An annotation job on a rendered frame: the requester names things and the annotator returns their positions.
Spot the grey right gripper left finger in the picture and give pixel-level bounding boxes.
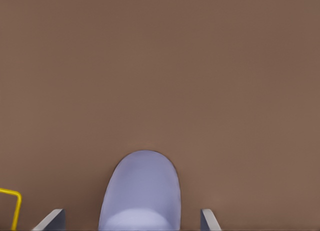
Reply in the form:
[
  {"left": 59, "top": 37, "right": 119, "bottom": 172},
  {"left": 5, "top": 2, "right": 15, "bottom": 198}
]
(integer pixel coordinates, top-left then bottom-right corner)
[{"left": 31, "top": 208, "right": 67, "bottom": 231}]

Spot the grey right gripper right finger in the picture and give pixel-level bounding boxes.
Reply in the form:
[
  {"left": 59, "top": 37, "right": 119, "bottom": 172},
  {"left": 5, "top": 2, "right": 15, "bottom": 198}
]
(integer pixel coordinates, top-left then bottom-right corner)
[{"left": 200, "top": 208, "right": 222, "bottom": 231}]

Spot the lavender rounded slipper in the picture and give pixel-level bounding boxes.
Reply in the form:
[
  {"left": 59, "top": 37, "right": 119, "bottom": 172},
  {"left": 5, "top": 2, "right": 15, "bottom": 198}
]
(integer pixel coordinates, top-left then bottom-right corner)
[{"left": 97, "top": 149, "right": 182, "bottom": 231}]

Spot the yellow wire frame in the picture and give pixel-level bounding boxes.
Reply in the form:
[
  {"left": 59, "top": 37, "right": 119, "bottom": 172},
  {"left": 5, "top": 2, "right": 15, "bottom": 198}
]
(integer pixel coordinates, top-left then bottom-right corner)
[{"left": 0, "top": 187, "right": 23, "bottom": 231}]

